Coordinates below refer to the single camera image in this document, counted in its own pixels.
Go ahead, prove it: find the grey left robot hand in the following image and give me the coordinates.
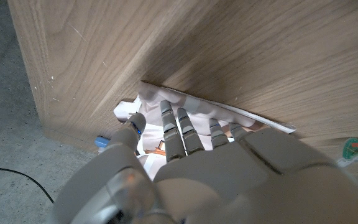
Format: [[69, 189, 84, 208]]
[[47, 100, 358, 224]]

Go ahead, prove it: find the pink white orange striped cloth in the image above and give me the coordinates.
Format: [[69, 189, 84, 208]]
[[113, 81, 297, 181]]

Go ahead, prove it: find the thin black left wrist cable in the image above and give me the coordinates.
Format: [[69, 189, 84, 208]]
[[0, 167, 55, 205]]

